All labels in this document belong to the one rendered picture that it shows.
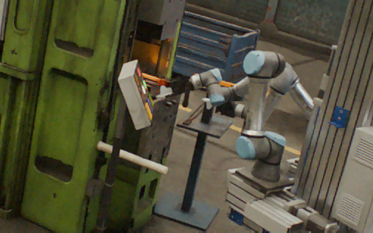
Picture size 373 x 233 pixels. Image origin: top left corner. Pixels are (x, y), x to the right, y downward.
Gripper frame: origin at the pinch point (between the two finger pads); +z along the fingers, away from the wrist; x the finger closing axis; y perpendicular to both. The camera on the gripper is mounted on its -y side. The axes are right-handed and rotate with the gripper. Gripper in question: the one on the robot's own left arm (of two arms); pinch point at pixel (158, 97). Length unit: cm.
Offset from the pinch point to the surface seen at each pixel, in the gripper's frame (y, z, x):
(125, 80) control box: 20.9, 9.5, 26.9
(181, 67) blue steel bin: -88, 19, -427
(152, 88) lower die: -2.9, 6.8, -37.0
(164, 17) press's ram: 36, -14, -34
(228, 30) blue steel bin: -75, -45, -482
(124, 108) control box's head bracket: 3.2, 18.0, 11.7
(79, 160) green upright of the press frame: -26, 59, -16
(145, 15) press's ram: 40, -4, -35
